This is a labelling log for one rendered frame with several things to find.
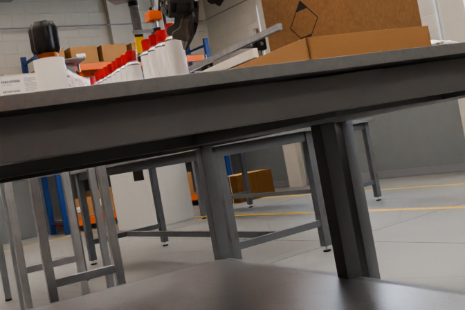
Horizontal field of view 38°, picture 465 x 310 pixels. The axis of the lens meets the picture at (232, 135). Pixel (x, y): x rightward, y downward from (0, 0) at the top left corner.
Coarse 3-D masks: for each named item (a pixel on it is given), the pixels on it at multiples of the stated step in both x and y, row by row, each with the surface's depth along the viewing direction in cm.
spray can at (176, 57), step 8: (168, 24) 180; (168, 40) 180; (176, 40) 180; (168, 48) 180; (176, 48) 179; (168, 56) 180; (176, 56) 179; (184, 56) 181; (168, 64) 181; (176, 64) 179; (184, 64) 180; (176, 72) 179; (184, 72) 180
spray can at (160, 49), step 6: (162, 30) 188; (156, 36) 188; (162, 36) 188; (162, 42) 188; (156, 48) 188; (162, 48) 187; (156, 54) 188; (162, 54) 187; (162, 60) 187; (162, 66) 187; (168, 66) 187; (162, 72) 187; (168, 72) 187
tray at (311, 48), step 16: (368, 32) 111; (384, 32) 112; (400, 32) 114; (416, 32) 116; (288, 48) 110; (304, 48) 106; (320, 48) 106; (336, 48) 107; (352, 48) 109; (368, 48) 110; (384, 48) 112; (400, 48) 114; (256, 64) 120
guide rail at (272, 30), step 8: (280, 24) 141; (264, 32) 146; (272, 32) 143; (248, 40) 152; (256, 40) 150; (232, 48) 159; (240, 48) 158; (216, 56) 168; (224, 56) 166; (200, 64) 176
